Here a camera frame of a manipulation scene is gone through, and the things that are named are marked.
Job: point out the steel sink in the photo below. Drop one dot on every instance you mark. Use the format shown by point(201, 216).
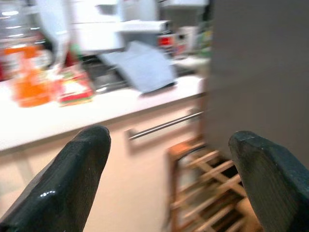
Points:
point(106, 77)

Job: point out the grey cloth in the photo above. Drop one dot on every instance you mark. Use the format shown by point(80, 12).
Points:
point(144, 67)

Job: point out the grey fridge white inside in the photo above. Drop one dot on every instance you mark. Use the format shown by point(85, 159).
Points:
point(253, 72)

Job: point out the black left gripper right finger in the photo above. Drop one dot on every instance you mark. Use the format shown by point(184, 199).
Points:
point(272, 183)

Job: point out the wooden slatted rack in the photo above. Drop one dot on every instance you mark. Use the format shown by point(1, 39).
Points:
point(205, 193)

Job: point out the white kitchen appliance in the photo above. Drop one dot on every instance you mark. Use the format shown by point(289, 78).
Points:
point(96, 31)

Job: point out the cream kitchen cabinet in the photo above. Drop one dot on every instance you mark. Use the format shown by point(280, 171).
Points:
point(135, 181)

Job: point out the clear glass jar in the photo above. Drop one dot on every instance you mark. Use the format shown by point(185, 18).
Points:
point(17, 24)

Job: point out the orange bottle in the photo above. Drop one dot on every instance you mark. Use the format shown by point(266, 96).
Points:
point(31, 89)

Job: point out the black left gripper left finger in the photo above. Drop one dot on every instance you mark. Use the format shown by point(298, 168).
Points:
point(62, 183)

